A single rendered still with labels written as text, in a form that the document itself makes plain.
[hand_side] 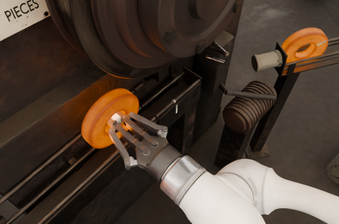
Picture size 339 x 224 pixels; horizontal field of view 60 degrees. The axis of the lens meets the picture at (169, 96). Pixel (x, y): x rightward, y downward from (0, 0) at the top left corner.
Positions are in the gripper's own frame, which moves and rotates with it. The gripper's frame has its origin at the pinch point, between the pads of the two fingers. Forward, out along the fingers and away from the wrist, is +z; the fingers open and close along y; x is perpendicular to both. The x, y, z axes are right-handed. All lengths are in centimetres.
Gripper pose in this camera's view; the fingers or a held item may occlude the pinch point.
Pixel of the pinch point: (109, 113)
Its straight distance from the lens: 71.0
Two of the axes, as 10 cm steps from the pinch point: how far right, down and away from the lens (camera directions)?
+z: -7.3, -5.6, 3.9
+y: 6.8, -5.8, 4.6
